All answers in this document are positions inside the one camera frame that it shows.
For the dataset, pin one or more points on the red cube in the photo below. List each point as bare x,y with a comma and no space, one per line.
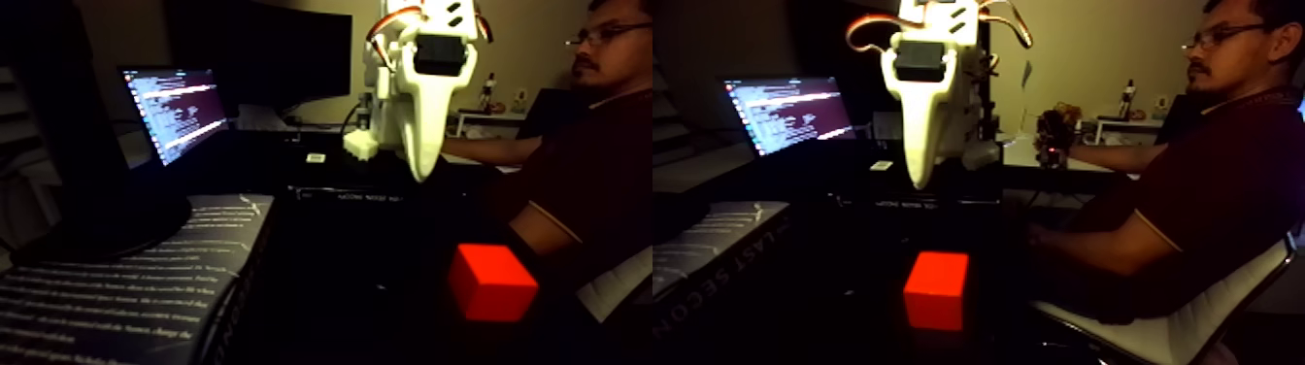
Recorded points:
495,285

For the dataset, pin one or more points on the white side table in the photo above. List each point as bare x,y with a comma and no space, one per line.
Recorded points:
489,115

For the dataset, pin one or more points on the small dark figurine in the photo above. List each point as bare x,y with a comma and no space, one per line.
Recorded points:
487,94

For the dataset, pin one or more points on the black box with white lettering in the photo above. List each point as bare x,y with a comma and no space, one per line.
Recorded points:
347,178

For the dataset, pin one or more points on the small pale desk ornament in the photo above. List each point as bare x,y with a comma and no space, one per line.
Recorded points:
520,100

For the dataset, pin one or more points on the small white tag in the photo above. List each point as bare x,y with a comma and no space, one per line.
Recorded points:
315,158

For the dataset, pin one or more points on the black wide desktop monitor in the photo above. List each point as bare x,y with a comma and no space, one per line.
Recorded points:
265,51

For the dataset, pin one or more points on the open laptop with lit screen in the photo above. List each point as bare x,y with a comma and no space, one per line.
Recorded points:
178,112

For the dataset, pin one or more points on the black book with white text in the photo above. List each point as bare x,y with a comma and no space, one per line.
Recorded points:
122,296

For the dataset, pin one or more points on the white chair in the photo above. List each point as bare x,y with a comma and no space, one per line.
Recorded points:
1183,331

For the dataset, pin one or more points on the person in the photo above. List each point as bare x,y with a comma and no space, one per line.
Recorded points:
1213,173

